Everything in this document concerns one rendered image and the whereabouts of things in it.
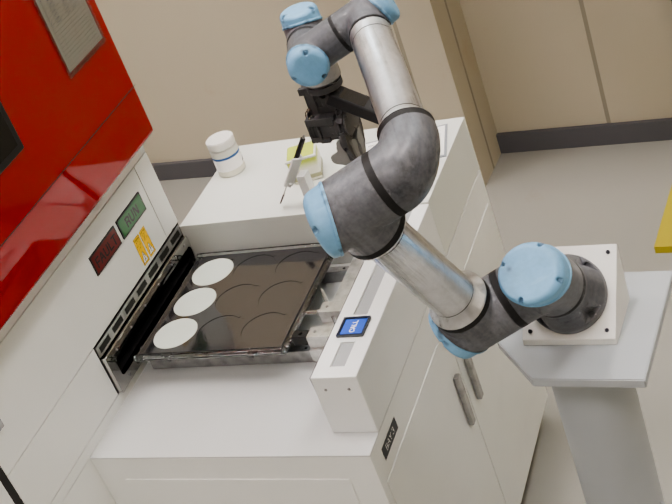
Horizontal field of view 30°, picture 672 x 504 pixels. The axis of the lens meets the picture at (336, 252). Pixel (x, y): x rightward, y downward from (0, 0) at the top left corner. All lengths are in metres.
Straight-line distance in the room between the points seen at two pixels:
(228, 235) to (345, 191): 1.02
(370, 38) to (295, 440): 0.79
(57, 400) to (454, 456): 0.85
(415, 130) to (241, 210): 1.04
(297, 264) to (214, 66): 2.34
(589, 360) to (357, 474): 0.48
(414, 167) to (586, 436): 0.85
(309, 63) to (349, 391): 0.60
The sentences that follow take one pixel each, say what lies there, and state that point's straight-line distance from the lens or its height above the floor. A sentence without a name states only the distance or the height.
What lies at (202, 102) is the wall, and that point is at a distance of 5.15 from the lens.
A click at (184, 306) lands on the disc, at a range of 2.79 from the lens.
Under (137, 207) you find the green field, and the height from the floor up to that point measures 1.10.
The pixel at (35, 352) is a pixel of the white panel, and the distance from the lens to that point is 2.51.
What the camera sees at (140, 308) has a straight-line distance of 2.78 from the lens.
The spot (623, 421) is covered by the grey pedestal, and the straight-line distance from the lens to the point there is 2.55.
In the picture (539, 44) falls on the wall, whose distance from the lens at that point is 4.48.
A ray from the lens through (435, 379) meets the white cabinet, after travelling 2.65.
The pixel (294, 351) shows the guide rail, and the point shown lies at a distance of 2.60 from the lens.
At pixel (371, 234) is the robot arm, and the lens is 1.96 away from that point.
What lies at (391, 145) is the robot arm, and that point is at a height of 1.44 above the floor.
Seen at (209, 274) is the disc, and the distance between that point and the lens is 2.86.
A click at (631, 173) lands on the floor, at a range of 4.43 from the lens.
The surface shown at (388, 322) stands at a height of 0.93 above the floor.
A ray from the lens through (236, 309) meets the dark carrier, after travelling 2.70.
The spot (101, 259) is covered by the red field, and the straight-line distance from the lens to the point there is 2.69.
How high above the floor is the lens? 2.33
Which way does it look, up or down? 31 degrees down
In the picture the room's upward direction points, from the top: 21 degrees counter-clockwise
